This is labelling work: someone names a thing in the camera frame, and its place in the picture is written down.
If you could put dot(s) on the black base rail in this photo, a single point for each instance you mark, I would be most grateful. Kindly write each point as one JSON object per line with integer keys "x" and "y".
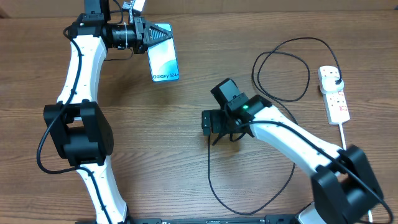
{"x": 268, "y": 219}

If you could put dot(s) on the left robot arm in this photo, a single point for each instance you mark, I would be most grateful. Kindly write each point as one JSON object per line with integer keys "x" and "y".
{"x": 78, "y": 136}

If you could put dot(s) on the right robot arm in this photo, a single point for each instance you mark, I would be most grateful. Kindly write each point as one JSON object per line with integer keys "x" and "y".
{"x": 343, "y": 183}

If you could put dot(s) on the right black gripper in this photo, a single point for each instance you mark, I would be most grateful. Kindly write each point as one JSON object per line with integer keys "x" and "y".
{"x": 217, "y": 116}

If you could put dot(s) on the smartphone with blue screen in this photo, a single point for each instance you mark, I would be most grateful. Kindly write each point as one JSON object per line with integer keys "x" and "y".
{"x": 163, "y": 62}

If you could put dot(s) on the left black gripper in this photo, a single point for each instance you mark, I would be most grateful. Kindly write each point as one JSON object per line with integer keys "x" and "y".
{"x": 143, "y": 42}

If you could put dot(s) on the white charger plug adapter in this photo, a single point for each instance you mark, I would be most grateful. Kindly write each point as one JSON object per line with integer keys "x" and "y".
{"x": 331, "y": 85}

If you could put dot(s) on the white power strip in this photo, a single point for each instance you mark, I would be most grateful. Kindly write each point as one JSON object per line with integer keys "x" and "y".
{"x": 335, "y": 103}

